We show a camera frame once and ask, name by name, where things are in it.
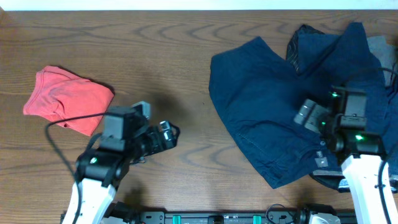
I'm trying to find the dark blue denim shorts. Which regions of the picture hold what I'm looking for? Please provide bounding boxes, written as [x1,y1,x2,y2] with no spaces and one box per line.
[209,22,388,189]

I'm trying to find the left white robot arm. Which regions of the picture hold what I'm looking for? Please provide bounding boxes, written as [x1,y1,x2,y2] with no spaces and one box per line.
[62,120,180,223]

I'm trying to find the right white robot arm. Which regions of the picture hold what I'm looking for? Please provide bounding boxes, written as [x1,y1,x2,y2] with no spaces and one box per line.
[294,100,397,223]

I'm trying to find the blue jeans in pile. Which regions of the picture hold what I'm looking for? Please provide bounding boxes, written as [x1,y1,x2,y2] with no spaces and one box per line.
[310,90,397,194]

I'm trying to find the dark striped garment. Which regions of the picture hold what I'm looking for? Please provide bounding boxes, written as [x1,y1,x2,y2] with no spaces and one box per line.
[285,24,325,74]

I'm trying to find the grey garment in pile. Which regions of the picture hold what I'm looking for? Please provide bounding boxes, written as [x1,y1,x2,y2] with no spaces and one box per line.
[367,36,397,72]

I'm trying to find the red folded t-shirt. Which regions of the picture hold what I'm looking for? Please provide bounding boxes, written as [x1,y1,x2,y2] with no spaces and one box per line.
[23,66,114,136]

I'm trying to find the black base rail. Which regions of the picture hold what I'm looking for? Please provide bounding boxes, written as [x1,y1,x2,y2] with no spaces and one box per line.
[60,202,358,224]

